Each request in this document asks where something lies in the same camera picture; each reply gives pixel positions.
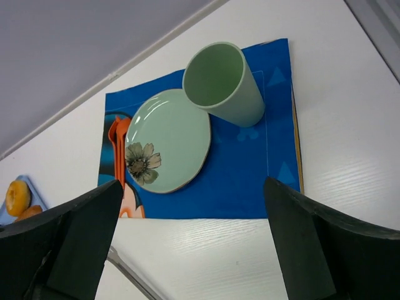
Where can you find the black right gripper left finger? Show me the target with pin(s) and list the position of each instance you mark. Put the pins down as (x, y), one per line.
(60, 253)

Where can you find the orange glazed donut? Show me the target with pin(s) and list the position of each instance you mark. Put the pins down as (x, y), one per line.
(18, 198)

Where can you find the blue cartoon placemat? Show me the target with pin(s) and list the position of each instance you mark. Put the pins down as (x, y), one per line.
(230, 182)

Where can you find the orange plastic fork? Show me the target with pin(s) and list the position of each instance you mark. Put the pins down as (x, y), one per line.
(116, 135)

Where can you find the green plastic cup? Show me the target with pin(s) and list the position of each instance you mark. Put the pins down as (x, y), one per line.
(219, 81)

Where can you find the green floral plate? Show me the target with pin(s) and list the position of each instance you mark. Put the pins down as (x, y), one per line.
(167, 142)

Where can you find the metal tongs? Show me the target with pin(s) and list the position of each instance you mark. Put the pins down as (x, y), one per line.
(114, 258)

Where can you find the blue plastic tray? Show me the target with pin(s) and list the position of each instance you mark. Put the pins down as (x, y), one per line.
(36, 199)

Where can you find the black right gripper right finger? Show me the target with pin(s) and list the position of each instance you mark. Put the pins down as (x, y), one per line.
(326, 254)

